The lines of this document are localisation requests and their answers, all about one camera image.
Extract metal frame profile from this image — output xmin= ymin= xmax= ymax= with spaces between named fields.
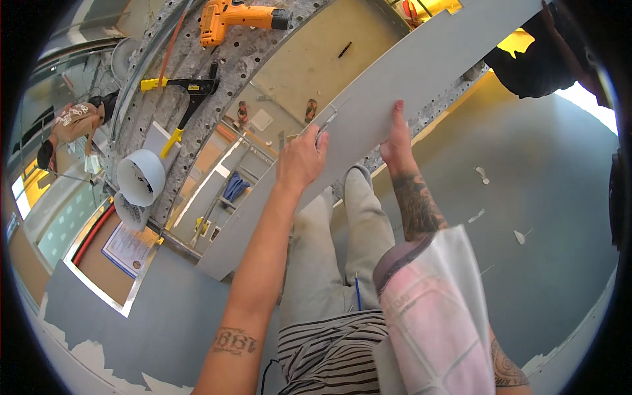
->
xmin=63 ymin=197 xmax=164 ymax=318

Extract perforated metal scaffold platform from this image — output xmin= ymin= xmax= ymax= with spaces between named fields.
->
xmin=111 ymin=0 xmax=489 ymax=229

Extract person's legs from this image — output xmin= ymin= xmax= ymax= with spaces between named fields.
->
xmin=279 ymin=165 xmax=397 ymax=329

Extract orange black power drill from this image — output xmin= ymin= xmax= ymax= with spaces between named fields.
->
xmin=199 ymin=0 xmax=293 ymax=48

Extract blue bordered paper sheet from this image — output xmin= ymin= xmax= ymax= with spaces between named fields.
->
xmin=101 ymin=222 xmax=160 ymax=279

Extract person's body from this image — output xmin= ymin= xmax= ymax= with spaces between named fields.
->
xmin=262 ymin=224 xmax=534 ymax=395

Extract black yellow rivet tool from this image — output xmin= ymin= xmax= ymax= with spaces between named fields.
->
xmin=140 ymin=62 xmax=221 ymax=160

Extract black cable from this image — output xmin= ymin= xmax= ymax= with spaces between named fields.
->
xmin=260 ymin=359 xmax=280 ymax=395

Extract blue cloth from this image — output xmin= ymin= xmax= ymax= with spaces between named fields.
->
xmin=221 ymin=171 xmax=251 ymax=209

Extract person's right hand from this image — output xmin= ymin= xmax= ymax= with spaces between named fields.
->
xmin=379 ymin=100 xmax=413 ymax=169

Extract person's left hand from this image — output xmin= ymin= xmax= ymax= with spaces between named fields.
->
xmin=276 ymin=123 xmax=330 ymax=193

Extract white square plate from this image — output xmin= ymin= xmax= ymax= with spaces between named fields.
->
xmin=250 ymin=109 xmax=274 ymax=132

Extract silver utility knife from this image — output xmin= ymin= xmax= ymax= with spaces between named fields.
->
xmin=316 ymin=105 xmax=339 ymax=144

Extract orange cable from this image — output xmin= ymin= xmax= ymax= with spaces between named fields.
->
xmin=157 ymin=2 xmax=192 ymax=90

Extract red hose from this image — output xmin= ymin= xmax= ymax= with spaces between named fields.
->
xmin=72 ymin=203 xmax=117 ymax=267

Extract long grey drywall board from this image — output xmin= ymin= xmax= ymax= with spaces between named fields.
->
xmin=195 ymin=0 xmax=549 ymax=282

